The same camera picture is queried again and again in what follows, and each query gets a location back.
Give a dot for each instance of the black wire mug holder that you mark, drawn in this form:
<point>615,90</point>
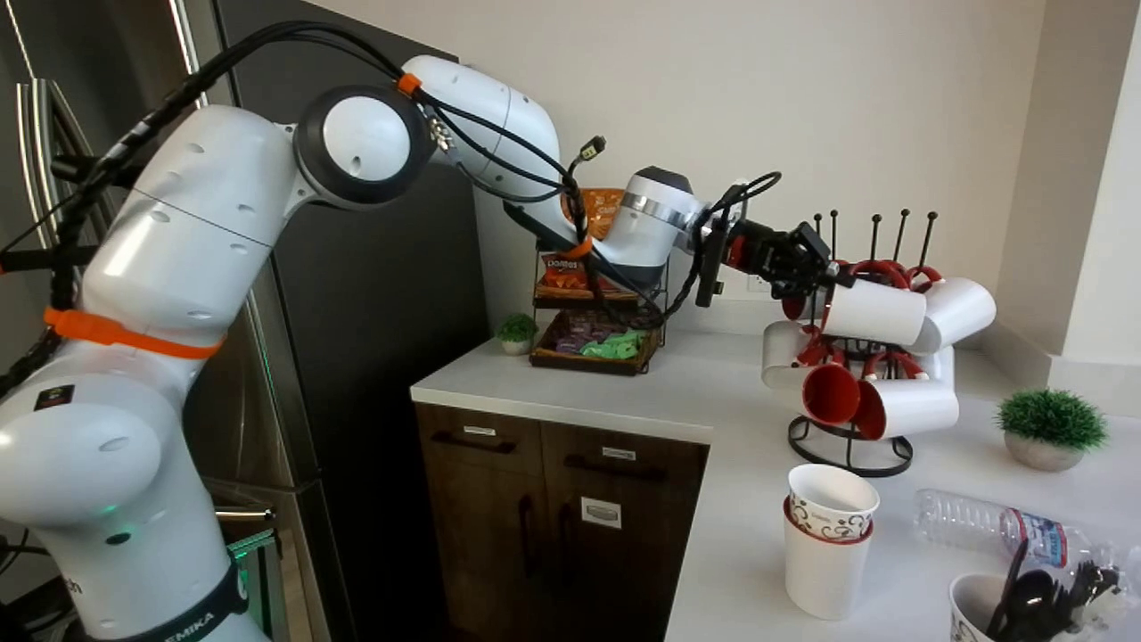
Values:
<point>860,358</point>

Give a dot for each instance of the white cup of cutlery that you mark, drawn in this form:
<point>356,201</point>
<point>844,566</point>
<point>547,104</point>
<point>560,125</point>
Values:
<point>974,608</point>

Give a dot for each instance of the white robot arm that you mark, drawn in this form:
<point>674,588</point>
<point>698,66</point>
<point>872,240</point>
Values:
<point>93,455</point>

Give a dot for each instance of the small green plant by rack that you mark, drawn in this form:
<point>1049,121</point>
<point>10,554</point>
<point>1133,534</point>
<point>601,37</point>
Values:
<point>514,333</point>

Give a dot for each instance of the red snack packets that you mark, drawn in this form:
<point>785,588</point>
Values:
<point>571,283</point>

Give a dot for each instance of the white mug lower front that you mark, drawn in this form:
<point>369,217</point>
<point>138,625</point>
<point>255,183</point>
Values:
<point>905,406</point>

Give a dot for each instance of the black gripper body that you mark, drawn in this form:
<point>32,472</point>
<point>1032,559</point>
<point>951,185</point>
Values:
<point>788,261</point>

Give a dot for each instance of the patterned paper cup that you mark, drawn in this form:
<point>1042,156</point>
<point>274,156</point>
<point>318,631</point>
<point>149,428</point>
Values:
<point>832,500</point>

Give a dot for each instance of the small green potted plant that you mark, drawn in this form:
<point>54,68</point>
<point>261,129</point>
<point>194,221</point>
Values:
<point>1049,428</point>

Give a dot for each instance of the white mug on counter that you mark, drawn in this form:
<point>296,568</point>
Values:
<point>820,576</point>

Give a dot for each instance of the dark wood cabinet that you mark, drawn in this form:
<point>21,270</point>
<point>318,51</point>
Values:
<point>557,534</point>

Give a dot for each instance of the white mug lower left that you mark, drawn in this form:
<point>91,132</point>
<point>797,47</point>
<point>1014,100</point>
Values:
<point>829,393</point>

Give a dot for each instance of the white mug red inside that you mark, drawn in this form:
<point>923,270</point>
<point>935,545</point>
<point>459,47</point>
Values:
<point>876,312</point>

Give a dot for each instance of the white mug upper right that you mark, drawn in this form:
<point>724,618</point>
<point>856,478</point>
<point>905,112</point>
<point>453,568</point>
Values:
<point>958,308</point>

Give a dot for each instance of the three-tier snack rack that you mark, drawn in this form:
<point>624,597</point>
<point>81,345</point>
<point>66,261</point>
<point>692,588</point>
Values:
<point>569,324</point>

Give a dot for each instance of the green snack packets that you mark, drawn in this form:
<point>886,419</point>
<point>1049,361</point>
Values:
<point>615,347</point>

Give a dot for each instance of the clear plastic water bottle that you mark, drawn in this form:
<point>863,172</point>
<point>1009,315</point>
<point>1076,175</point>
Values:
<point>974,523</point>

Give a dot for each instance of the stainless steel refrigerator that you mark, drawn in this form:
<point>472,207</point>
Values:
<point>307,404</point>

